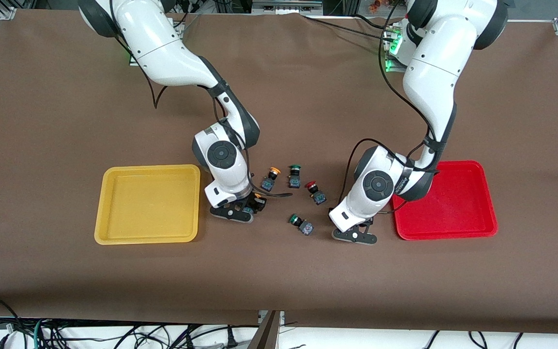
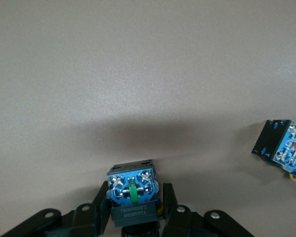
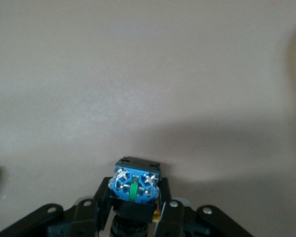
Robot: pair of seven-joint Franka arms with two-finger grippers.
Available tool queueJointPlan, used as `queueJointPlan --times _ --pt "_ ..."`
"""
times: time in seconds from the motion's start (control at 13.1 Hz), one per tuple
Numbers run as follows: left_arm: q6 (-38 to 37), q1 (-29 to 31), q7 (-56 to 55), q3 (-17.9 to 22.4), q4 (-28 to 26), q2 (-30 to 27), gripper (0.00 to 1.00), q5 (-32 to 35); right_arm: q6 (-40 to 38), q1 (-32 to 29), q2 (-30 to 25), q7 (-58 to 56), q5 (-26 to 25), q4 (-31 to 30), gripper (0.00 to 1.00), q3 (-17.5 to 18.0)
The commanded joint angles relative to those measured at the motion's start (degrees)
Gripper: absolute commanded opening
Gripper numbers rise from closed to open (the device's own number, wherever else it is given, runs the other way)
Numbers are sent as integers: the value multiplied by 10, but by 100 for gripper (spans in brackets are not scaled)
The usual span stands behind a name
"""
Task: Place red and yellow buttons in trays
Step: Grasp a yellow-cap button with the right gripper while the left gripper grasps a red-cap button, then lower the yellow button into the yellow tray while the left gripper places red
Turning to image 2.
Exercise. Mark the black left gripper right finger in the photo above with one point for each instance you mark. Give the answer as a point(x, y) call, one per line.
point(180, 222)

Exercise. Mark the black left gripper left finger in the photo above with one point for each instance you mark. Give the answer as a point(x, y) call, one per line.
point(84, 219)

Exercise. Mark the red cap push button switch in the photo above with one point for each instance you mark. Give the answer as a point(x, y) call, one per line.
point(130, 182)

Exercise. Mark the brown table cover mat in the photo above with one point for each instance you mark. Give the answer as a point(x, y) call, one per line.
point(113, 74)

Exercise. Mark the green cap push button switch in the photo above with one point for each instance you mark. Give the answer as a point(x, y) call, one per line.
point(286, 148)

